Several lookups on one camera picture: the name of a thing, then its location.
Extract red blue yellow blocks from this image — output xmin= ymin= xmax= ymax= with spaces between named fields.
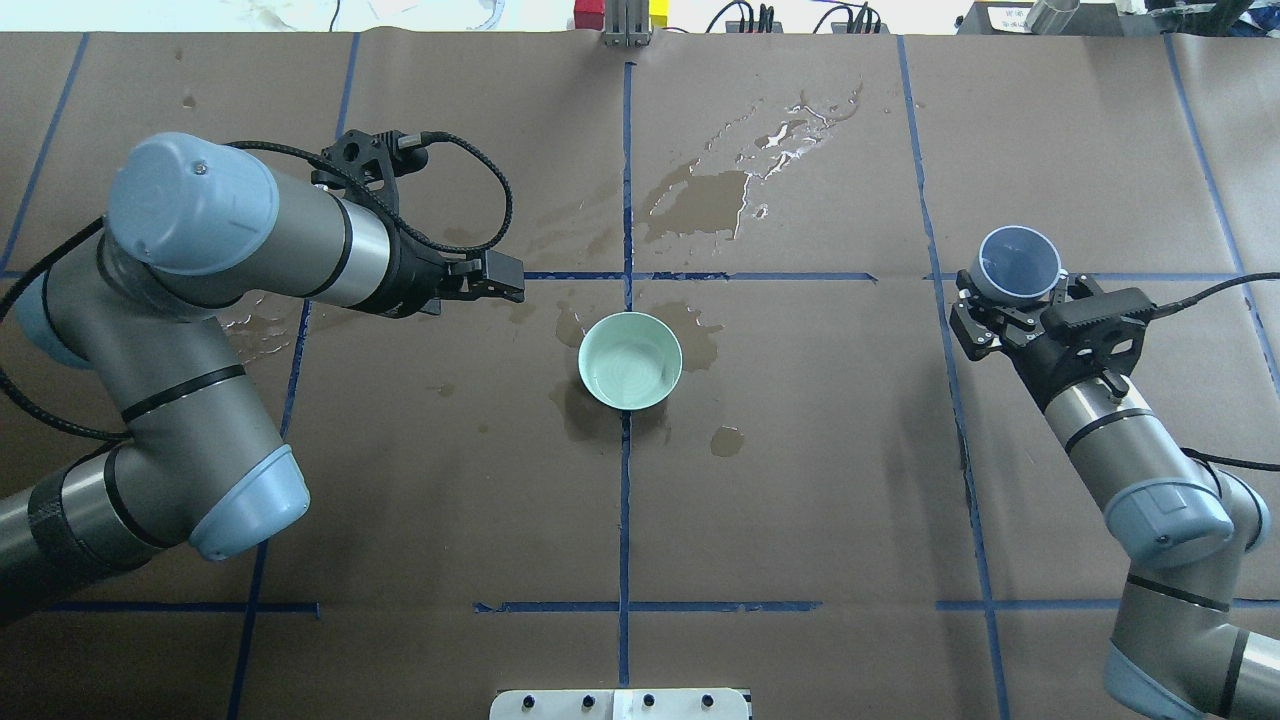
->
xmin=570 ymin=0 xmax=671 ymax=32

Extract green ceramic bowl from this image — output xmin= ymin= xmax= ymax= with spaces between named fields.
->
xmin=577 ymin=313 xmax=684 ymax=411

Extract aluminium frame post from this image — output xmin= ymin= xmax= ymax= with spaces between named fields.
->
xmin=602 ymin=0 xmax=653 ymax=47

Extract silver metal cylinder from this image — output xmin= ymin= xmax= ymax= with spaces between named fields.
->
xmin=1024 ymin=0 xmax=1082 ymax=36

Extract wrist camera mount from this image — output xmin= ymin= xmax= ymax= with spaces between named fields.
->
xmin=321 ymin=129 xmax=429 ymax=210
xmin=1039 ymin=288 xmax=1156 ymax=396

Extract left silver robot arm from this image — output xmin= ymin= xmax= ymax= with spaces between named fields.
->
xmin=1 ymin=131 xmax=525 ymax=625

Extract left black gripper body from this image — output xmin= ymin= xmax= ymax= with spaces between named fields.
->
xmin=380 ymin=234 xmax=492 ymax=319

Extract blue plastic cup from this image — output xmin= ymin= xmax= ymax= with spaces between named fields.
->
xmin=969 ymin=225 xmax=1062 ymax=307

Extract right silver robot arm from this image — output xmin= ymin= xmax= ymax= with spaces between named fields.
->
xmin=948 ymin=270 xmax=1279 ymax=719

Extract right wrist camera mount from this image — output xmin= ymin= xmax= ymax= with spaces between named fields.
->
xmin=1039 ymin=288 xmax=1156 ymax=396

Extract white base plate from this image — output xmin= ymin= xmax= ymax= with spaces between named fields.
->
xmin=489 ymin=687 xmax=754 ymax=719

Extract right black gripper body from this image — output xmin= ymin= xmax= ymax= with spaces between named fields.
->
xmin=1004 ymin=290 xmax=1082 ymax=406

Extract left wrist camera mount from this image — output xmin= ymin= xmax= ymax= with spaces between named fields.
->
xmin=321 ymin=129 xmax=429 ymax=210

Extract right black camera cable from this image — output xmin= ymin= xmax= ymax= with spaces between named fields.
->
xmin=1149 ymin=272 xmax=1280 ymax=473

